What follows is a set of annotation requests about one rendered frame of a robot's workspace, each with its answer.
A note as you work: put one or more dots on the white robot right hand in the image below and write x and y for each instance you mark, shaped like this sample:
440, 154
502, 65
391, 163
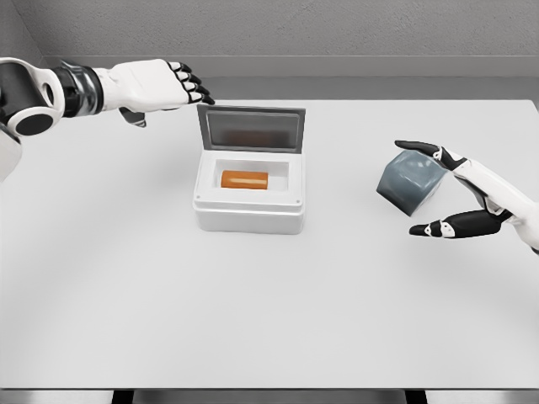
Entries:
492, 189

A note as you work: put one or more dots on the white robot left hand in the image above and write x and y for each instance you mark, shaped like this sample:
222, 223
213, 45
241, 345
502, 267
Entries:
147, 86

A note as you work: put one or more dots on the grey cube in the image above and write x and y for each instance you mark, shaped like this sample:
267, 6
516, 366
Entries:
406, 185

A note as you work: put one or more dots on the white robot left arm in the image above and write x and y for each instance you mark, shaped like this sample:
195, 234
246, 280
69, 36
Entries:
38, 90

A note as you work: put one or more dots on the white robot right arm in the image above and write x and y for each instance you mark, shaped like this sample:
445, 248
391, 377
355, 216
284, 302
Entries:
532, 223

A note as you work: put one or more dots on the grey hinged box lid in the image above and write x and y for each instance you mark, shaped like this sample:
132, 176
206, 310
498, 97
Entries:
252, 128

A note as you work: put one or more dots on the orange cylinder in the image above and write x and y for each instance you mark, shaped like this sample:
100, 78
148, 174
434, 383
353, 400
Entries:
244, 180

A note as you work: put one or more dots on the white rectangular box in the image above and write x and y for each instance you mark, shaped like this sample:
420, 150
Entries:
248, 214

